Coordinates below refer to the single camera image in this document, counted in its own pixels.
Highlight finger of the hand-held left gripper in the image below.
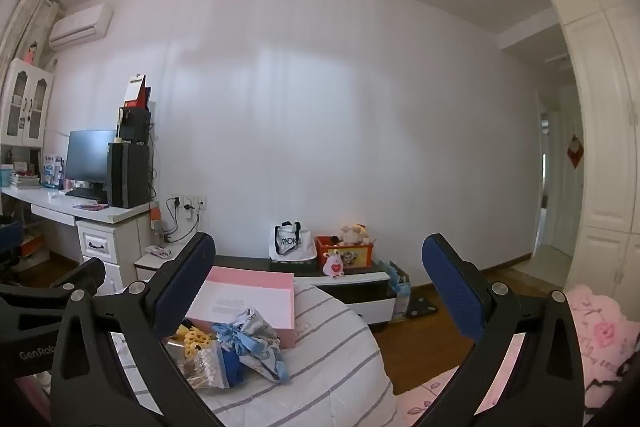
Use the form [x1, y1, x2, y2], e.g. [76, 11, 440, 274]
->
[0, 258, 106, 340]

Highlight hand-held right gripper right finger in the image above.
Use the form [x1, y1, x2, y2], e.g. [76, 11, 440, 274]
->
[421, 233, 586, 427]

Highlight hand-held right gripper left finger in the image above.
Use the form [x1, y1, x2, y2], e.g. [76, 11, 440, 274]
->
[50, 232, 223, 427]

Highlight pink cardboard box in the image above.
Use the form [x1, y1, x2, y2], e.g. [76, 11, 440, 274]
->
[185, 266, 296, 349]

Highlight light blue printed cloth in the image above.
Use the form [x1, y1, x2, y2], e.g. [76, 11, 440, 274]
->
[212, 307, 291, 383]

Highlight blue knitted cloth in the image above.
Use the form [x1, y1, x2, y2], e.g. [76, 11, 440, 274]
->
[220, 347, 251, 385]

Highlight white side cabinet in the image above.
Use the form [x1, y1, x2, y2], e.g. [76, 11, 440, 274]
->
[134, 242, 191, 283]

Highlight dark floor scale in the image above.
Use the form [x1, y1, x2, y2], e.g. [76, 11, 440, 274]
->
[405, 297, 438, 319]

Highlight blue packaged box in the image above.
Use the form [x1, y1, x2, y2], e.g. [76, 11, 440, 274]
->
[378, 259, 412, 320]

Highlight white drawer cabinet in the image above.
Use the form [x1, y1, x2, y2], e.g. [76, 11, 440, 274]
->
[75, 212, 153, 295]

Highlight white desk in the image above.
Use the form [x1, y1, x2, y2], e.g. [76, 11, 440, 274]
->
[0, 184, 161, 298]

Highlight clear plastic bag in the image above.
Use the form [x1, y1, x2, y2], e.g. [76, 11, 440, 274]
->
[165, 339, 231, 390]

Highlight black-topped TV stand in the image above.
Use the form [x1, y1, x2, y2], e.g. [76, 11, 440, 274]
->
[212, 254, 392, 324]

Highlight orange toy box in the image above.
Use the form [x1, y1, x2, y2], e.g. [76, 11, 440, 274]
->
[315, 234, 376, 270]

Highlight white tote bag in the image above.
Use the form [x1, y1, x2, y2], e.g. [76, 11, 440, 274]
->
[268, 221, 312, 262]

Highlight beige plush toy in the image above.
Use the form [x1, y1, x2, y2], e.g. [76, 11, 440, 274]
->
[340, 223, 372, 245]

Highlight stack of books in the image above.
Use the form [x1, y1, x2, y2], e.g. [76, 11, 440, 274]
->
[10, 172, 41, 190]

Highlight black computer tower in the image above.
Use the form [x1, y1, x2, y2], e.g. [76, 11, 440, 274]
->
[106, 141, 152, 209]

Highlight blue and white box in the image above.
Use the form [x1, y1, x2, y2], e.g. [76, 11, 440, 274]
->
[41, 154, 66, 188]

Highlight pink heart plush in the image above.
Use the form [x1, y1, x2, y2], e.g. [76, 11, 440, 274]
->
[322, 249, 346, 279]

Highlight black computer monitor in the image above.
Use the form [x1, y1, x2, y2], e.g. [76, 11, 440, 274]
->
[65, 129, 117, 200]

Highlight white door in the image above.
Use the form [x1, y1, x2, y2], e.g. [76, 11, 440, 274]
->
[557, 84, 587, 258]

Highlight round striped table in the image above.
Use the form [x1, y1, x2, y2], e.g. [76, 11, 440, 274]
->
[37, 279, 398, 427]

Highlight black speaker box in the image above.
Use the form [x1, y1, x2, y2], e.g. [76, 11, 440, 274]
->
[119, 106, 152, 145]

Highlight white hutch cabinet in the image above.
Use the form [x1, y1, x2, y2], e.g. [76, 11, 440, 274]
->
[0, 58, 55, 146]

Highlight red door decoration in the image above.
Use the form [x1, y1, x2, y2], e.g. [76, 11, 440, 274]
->
[565, 134, 585, 168]

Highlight red and white calendar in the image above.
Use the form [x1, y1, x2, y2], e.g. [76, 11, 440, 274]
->
[122, 74, 153, 110]

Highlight white wardrobe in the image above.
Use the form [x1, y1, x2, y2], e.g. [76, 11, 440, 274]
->
[530, 0, 640, 298]

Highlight white air conditioner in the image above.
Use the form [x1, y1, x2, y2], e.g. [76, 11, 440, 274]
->
[48, 3, 115, 48]

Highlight beige curtain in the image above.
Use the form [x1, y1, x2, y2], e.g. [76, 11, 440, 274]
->
[0, 0, 63, 72]

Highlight black power cables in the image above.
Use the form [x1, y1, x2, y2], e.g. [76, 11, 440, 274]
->
[162, 197, 201, 243]

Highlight white wall socket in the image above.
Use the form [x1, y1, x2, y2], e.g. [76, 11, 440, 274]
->
[167, 194, 207, 211]

